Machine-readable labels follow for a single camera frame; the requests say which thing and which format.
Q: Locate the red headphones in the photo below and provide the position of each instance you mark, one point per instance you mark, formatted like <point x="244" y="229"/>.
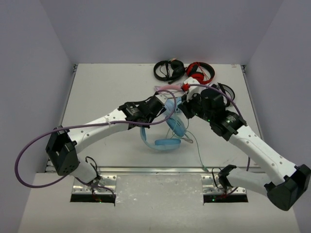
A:
<point x="202" y="72"/>

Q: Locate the right metal mounting bracket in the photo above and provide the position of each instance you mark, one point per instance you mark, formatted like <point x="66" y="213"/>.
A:
<point x="211" y="186"/>

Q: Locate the left metal mounting bracket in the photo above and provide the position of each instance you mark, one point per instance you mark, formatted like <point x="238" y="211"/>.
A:
<point x="108" y="181"/>

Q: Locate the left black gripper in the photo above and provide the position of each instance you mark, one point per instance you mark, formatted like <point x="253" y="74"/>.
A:
<point x="163" y="107"/>

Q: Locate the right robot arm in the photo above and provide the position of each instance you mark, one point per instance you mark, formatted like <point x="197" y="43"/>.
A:
<point x="282" y="181"/>

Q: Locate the black headset with microphone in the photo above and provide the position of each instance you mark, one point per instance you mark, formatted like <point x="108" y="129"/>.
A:
<point x="169" y="71"/>

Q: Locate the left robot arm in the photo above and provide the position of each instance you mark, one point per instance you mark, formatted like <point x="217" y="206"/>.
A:
<point x="64" y="145"/>

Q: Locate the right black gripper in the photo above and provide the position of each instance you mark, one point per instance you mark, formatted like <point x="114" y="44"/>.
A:
<point x="185" y="106"/>

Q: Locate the pink cat ear headphones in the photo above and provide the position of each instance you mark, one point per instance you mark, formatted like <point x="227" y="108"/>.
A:
<point x="169" y="91"/>

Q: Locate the white black striped headphones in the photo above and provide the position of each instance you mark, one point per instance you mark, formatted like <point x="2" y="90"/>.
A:
<point x="226" y="90"/>

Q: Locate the metal mounting bracket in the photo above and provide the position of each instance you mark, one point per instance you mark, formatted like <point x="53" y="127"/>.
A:
<point x="108" y="181"/>
<point x="211" y="186"/>

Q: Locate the aluminium table rail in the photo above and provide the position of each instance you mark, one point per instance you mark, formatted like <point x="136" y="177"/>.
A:
<point x="133" y="169"/>

